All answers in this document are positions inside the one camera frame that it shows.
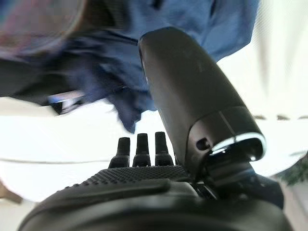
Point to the blue garment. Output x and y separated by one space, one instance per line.
115 60

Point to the black garment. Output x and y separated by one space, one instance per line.
24 79

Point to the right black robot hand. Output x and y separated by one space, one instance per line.
192 96

